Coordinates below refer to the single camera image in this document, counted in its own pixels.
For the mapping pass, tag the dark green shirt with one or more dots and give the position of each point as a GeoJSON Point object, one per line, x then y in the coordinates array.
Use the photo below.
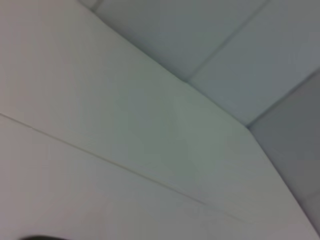
{"type": "Point", "coordinates": [42, 238]}

